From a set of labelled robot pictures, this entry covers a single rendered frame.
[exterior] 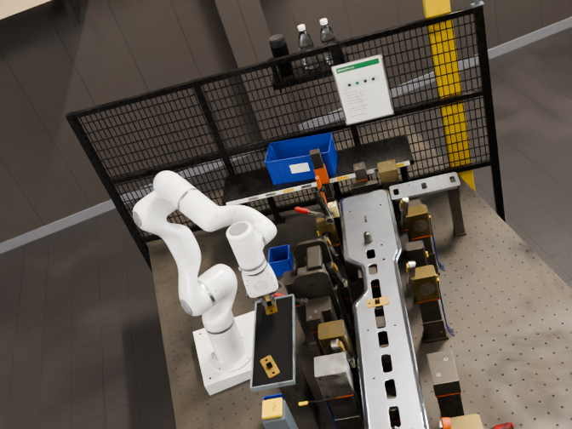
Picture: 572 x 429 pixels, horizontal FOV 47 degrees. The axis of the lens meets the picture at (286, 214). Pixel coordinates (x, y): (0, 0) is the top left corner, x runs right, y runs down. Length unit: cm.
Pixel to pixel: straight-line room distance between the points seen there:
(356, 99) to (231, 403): 142
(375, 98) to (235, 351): 128
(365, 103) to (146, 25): 228
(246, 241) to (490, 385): 104
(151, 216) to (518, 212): 253
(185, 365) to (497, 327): 128
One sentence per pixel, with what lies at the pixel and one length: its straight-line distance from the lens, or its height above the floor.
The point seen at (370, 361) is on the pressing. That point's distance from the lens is 222.
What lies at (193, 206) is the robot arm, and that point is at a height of 159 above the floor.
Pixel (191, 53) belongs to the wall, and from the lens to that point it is 501.
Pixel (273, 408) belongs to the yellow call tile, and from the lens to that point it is 200.
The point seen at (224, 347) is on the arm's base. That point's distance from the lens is 264.
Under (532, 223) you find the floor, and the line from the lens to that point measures 412.
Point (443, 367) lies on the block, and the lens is 213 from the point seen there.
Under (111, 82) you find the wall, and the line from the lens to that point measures 504.
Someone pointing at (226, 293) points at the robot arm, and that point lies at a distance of 250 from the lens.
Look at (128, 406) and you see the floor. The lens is 389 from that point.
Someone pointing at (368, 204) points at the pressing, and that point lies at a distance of 282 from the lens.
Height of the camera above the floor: 271
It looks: 36 degrees down
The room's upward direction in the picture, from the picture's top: 20 degrees counter-clockwise
